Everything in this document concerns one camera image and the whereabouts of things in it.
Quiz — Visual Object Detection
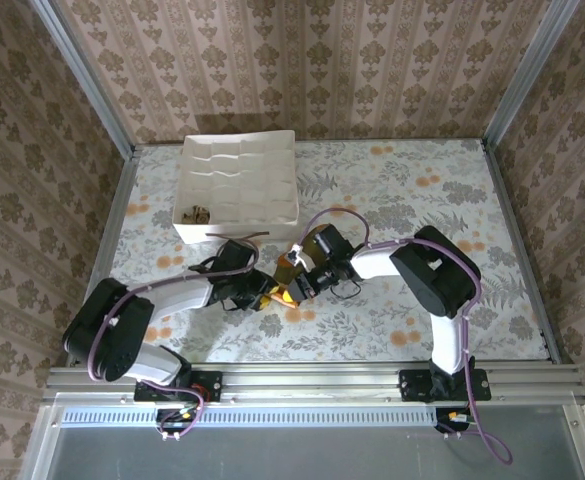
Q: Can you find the green striped sock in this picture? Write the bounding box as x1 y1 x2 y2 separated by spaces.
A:
273 224 334 307

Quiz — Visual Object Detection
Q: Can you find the brown argyle sock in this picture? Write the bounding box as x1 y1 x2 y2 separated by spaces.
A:
180 203 213 224

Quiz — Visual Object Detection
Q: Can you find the white fabric divider box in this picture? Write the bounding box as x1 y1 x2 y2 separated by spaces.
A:
171 129 302 246

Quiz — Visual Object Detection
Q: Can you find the floral tablecloth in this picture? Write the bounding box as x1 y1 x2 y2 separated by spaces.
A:
86 138 553 364

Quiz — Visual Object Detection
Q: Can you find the grey metal panel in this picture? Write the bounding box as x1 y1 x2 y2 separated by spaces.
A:
19 394 585 480

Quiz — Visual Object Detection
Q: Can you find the brown box handle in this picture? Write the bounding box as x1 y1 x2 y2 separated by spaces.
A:
205 229 271 239

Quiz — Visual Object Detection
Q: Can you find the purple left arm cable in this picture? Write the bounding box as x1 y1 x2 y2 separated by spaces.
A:
86 244 261 441

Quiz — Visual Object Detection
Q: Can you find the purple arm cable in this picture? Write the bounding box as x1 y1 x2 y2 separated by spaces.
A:
86 244 261 441
295 208 515 467

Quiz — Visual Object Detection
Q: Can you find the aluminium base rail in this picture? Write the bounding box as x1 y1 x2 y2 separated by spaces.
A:
41 363 585 404

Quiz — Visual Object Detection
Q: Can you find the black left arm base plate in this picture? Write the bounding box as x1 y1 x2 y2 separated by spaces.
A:
134 370 223 402

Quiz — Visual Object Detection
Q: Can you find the slotted grey cable duct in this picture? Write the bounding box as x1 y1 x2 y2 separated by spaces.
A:
59 405 438 427

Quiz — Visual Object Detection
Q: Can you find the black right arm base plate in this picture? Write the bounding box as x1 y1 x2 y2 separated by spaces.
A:
399 368 492 402

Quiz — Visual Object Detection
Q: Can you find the aluminium table side rail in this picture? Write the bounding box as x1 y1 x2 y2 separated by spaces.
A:
65 147 141 369
481 142 563 365

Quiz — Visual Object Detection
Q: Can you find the black connector bracket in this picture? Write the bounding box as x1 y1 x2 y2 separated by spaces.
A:
155 408 202 435
434 407 479 434

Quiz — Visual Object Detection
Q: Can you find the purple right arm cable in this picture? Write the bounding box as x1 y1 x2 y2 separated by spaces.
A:
295 208 515 467

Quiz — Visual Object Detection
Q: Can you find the aluminium frame post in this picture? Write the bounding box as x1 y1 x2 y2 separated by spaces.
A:
480 0 582 147
27 0 137 159

